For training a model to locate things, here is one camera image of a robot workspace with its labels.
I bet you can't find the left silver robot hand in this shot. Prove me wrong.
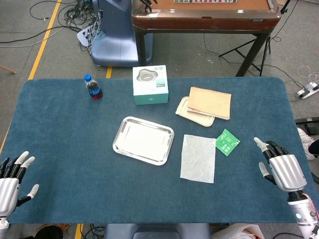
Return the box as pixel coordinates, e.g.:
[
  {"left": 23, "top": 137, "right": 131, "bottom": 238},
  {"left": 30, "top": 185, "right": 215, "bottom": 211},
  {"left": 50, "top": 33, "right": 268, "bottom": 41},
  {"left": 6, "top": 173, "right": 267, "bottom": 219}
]
[{"left": 0, "top": 150, "right": 40, "bottom": 218}]

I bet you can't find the silver metal tray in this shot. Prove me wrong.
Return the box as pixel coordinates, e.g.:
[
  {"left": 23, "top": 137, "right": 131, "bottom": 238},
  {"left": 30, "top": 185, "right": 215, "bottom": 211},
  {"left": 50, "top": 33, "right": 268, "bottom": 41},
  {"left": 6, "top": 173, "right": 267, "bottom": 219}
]
[{"left": 112, "top": 116, "right": 175, "bottom": 166}]

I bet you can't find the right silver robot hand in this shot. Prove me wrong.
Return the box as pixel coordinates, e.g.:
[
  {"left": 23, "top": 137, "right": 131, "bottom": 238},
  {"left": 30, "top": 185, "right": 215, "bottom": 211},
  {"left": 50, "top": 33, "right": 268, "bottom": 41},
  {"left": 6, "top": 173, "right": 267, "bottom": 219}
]
[{"left": 253, "top": 136, "right": 308, "bottom": 194}]

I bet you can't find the blue background robot body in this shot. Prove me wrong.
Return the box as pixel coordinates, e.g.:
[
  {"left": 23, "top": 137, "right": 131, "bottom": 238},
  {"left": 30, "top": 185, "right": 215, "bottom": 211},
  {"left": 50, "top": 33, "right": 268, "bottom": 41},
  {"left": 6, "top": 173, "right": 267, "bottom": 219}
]
[{"left": 90, "top": 0, "right": 154, "bottom": 67}]

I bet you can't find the beige container lid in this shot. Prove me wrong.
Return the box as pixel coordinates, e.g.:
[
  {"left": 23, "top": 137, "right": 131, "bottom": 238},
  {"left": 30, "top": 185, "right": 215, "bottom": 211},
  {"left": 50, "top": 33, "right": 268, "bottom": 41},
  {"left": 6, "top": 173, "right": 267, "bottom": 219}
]
[{"left": 175, "top": 96, "right": 215, "bottom": 127}]

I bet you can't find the white shoe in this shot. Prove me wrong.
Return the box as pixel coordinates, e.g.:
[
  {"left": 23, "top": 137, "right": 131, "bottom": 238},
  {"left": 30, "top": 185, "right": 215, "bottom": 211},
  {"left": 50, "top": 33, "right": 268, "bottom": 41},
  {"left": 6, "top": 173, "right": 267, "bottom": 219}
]
[{"left": 297, "top": 127, "right": 316, "bottom": 161}]

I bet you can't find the white paper sheet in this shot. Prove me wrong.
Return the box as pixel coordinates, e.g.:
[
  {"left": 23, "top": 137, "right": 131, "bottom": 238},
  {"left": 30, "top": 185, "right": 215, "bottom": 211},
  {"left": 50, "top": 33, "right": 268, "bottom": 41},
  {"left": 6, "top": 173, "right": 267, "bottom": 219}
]
[{"left": 179, "top": 134, "right": 216, "bottom": 184}]

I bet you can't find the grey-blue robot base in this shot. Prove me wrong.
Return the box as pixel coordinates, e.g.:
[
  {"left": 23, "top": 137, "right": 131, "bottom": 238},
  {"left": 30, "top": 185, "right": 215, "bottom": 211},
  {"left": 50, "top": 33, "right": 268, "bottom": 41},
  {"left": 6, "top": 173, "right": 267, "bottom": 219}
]
[{"left": 103, "top": 223, "right": 211, "bottom": 239}]

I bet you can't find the white plastic bag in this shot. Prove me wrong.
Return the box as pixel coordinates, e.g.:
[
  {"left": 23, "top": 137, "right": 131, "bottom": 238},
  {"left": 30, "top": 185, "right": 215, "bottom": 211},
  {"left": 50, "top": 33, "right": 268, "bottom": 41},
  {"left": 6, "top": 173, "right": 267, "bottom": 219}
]
[{"left": 211, "top": 223, "right": 265, "bottom": 239}]

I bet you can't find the background robot black-fingered hand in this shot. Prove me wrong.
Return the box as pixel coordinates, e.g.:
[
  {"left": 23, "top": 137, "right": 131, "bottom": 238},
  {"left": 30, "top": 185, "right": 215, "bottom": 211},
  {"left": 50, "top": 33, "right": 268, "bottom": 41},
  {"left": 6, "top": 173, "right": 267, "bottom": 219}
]
[{"left": 139, "top": 0, "right": 158, "bottom": 12}]

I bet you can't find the white power strip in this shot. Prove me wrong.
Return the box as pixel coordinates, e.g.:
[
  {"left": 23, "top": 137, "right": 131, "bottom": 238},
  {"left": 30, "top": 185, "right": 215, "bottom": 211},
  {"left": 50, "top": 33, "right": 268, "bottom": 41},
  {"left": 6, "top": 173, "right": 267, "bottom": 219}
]
[{"left": 295, "top": 82, "right": 319, "bottom": 100}]

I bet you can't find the white multi-socket board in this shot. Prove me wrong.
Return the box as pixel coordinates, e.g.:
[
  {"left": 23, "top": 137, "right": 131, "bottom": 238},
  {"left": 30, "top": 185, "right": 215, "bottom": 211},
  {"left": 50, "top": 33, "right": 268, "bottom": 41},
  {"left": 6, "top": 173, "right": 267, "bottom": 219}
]
[{"left": 76, "top": 26, "right": 98, "bottom": 47}]

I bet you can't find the blue felt table cover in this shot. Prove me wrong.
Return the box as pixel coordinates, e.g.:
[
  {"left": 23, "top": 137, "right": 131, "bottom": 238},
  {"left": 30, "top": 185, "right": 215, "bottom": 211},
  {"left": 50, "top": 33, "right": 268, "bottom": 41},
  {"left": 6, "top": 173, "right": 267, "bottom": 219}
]
[{"left": 0, "top": 76, "right": 315, "bottom": 225}]

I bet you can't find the dark red mahjong table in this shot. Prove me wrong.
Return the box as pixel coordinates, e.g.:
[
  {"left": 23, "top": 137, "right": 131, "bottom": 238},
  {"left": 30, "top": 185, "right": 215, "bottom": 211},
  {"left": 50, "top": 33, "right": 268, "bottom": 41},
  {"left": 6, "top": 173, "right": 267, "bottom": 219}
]
[{"left": 131, "top": 0, "right": 282, "bottom": 77}]

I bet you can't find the white coiled cable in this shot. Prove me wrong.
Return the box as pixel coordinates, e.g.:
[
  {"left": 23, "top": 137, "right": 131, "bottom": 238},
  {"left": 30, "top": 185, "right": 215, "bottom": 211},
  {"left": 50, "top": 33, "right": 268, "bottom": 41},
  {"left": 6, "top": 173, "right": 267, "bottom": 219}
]
[{"left": 297, "top": 65, "right": 319, "bottom": 84}]

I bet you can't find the black metal frame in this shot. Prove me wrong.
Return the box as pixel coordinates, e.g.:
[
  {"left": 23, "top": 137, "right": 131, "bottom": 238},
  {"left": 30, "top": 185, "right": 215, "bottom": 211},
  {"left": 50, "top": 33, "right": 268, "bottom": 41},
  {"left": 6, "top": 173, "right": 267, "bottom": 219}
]
[{"left": 295, "top": 116, "right": 319, "bottom": 136}]

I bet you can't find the teal white product box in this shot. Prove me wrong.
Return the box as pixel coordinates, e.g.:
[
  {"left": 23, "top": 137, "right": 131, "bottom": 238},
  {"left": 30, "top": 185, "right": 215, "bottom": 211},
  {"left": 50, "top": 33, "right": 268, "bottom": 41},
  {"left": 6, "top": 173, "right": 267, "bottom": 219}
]
[{"left": 132, "top": 65, "right": 169, "bottom": 106}]

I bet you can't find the black trouser leg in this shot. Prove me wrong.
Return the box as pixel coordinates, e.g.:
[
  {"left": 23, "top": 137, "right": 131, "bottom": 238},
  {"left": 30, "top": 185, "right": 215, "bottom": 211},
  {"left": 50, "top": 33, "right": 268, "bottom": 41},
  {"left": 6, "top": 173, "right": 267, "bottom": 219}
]
[{"left": 308, "top": 139, "right": 319, "bottom": 158}]

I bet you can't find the face-up mahjong tile row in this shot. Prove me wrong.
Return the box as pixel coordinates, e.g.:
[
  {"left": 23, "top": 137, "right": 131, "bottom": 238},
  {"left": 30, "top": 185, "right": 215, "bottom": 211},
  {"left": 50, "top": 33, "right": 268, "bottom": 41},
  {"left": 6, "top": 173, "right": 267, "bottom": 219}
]
[{"left": 173, "top": 0, "right": 238, "bottom": 4}]

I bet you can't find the cola bottle blue cap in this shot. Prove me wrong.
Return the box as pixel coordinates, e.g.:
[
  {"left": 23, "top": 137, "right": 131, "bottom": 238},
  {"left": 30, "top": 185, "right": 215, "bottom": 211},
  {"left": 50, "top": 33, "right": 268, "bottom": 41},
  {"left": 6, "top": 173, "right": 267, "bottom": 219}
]
[{"left": 83, "top": 74, "right": 103, "bottom": 101}]

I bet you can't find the wooden stick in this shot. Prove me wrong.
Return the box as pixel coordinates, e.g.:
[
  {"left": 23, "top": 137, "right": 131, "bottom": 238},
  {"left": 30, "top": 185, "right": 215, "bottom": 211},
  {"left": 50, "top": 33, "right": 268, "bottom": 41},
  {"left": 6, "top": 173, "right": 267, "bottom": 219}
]
[{"left": 0, "top": 64, "right": 16, "bottom": 75}]

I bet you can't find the green sachet packet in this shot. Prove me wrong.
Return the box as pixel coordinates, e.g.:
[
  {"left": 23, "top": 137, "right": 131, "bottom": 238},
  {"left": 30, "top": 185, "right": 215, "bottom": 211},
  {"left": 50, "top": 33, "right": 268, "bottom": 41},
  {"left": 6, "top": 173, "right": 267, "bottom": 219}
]
[{"left": 215, "top": 128, "right": 241, "bottom": 157}]

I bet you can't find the black tripod stand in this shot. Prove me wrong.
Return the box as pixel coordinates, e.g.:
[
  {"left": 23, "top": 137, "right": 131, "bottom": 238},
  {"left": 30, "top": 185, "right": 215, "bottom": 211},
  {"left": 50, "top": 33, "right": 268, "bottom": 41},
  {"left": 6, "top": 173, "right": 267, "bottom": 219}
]
[{"left": 219, "top": 0, "right": 292, "bottom": 77}]

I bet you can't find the brown spiral notebook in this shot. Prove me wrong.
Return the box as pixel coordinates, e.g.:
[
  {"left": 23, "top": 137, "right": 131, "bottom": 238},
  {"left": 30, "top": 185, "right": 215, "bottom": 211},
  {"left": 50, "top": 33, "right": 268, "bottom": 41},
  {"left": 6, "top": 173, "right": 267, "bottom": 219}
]
[{"left": 187, "top": 86, "right": 232, "bottom": 121}]

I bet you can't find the black cable bundle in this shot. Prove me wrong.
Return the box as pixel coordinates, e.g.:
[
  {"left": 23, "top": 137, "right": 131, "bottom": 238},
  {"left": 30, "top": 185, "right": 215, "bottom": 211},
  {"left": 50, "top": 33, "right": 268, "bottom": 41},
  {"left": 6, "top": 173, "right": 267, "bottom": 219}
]
[{"left": 29, "top": 0, "right": 102, "bottom": 52}]

